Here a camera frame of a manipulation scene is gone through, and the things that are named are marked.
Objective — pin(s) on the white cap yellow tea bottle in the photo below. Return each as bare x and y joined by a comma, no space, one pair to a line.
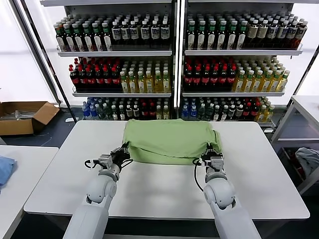
265,83
282,83
159,113
273,83
124,85
165,85
157,85
239,83
132,85
149,85
261,114
248,83
270,113
140,85
256,83
165,113

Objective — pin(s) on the white cap blue label bottle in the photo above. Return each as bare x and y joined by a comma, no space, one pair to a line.
134,33
154,33
291,33
125,33
271,31
281,31
164,31
116,33
144,33

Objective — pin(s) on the black slanted metal pole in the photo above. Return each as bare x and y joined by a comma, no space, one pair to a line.
48,61

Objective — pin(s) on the light green polo shirt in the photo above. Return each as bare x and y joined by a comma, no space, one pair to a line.
169,139

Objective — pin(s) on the white metal shelf rack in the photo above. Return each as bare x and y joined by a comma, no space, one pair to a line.
114,53
236,52

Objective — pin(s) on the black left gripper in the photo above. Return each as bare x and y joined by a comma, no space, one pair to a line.
119,158

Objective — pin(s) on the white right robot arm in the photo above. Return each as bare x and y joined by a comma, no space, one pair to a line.
219,191

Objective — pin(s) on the white cap red tea bottle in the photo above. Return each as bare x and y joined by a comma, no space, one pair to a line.
300,33

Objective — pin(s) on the white paper scrap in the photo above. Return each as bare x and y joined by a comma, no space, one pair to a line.
70,119

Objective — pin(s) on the red cap cola bottle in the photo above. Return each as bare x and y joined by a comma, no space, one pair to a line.
230,80
115,80
205,80
152,112
99,80
187,80
213,80
246,112
82,80
144,112
196,80
222,80
107,80
91,80
73,80
253,112

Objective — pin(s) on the white cap dark drink bottle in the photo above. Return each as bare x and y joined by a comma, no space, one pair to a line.
113,113
224,113
216,113
231,112
239,112
135,112
121,113
128,112

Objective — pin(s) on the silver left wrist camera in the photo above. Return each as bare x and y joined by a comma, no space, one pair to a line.
105,160

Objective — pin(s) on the open brown cardboard box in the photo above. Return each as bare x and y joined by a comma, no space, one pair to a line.
15,126

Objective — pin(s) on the white cap beige label bottle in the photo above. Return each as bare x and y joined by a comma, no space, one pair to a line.
251,33
261,33

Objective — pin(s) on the clear green water bottle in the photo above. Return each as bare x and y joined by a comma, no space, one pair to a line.
202,112
106,112
210,112
99,112

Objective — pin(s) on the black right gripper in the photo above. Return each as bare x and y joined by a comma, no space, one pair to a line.
211,152

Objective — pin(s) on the black plastic crate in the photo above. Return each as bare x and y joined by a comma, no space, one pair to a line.
286,155

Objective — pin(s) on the crumpled grey white cloth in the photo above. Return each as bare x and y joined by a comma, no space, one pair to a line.
307,158

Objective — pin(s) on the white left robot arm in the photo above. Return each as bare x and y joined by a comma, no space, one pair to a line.
99,186

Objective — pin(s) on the white metal side table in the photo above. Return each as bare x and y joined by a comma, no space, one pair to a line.
284,117

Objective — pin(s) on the green cap dark tea bottle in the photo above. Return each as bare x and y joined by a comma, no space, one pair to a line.
60,39
240,36
78,39
98,39
201,36
231,36
220,36
191,36
107,39
69,39
88,39
210,36

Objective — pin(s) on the folded blue cloth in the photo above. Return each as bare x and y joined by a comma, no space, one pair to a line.
6,169

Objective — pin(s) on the silver metal parts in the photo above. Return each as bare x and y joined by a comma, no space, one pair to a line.
23,114

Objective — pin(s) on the grey slanted frame beam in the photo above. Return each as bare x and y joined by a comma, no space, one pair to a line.
34,49

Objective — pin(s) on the blue drink bottle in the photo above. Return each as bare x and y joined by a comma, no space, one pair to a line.
93,112
192,113
86,112
184,113

